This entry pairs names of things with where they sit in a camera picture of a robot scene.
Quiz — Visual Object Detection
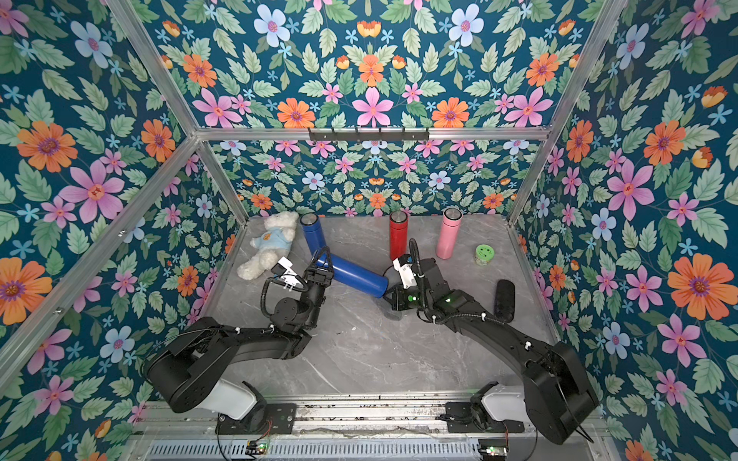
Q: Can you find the red thermos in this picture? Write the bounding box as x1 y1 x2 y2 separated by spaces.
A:
389 211 409 260

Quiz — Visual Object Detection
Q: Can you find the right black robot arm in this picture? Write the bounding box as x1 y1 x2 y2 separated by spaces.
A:
384 255 600 445

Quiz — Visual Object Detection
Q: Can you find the blue thermos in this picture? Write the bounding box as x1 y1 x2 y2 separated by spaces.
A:
331 255 388 298
300 213 327 257

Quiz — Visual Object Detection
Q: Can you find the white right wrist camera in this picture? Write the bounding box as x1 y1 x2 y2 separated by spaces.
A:
392 254 417 289

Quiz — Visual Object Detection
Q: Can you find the white teddy bear toy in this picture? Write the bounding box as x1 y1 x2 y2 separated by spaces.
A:
236 211 299 280

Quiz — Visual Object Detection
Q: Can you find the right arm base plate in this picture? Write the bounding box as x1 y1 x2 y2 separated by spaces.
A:
436 401 526 434

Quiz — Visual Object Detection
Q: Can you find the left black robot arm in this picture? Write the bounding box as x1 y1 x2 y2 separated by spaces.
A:
144 265 334 420

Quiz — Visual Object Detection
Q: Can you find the black oval case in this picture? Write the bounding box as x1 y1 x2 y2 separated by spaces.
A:
493 280 516 324

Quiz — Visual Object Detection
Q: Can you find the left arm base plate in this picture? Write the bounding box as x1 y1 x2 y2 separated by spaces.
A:
215 403 297 436

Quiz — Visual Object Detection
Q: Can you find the black hook rail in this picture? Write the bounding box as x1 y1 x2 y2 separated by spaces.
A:
307 128 431 142

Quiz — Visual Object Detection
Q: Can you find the green round lid container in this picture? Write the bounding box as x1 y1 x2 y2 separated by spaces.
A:
474 244 496 266

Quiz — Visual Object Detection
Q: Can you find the pink thermos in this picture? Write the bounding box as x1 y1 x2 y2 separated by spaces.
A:
436 207 463 259

